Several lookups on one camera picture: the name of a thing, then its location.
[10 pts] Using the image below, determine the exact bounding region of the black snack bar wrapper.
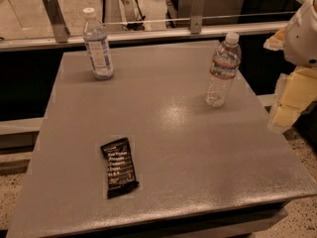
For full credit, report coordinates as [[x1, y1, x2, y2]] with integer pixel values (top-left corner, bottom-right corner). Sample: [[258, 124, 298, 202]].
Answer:
[[100, 137, 139, 198]]

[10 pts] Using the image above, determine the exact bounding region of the metal rail bracket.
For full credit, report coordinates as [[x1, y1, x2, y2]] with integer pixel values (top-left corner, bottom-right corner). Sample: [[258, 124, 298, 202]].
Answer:
[[190, 0, 205, 34], [42, 0, 70, 43]]

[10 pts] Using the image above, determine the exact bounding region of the horizontal metal rail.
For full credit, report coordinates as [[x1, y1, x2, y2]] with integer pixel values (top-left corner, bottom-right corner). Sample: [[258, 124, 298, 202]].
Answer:
[[0, 21, 287, 53]]

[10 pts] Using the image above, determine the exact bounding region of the clear bottle red label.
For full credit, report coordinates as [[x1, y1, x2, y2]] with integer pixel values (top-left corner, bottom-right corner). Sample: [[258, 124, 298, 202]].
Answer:
[[204, 32, 242, 107]]

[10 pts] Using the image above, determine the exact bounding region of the right metal rail bracket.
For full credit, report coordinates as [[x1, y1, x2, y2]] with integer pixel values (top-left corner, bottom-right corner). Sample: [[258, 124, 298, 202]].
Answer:
[[190, 0, 205, 34]]

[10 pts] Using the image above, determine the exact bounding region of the left metal rail bracket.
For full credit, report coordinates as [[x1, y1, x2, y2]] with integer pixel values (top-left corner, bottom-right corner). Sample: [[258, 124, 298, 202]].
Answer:
[[42, 0, 70, 43]]

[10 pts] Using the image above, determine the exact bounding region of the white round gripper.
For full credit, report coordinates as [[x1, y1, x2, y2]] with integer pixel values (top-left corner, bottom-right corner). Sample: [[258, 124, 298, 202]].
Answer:
[[264, 0, 317, 130]]

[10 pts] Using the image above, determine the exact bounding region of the clear bottle blue label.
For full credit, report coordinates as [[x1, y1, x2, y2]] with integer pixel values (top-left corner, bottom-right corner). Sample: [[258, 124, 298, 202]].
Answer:
[[83, 8, 114, 80]]

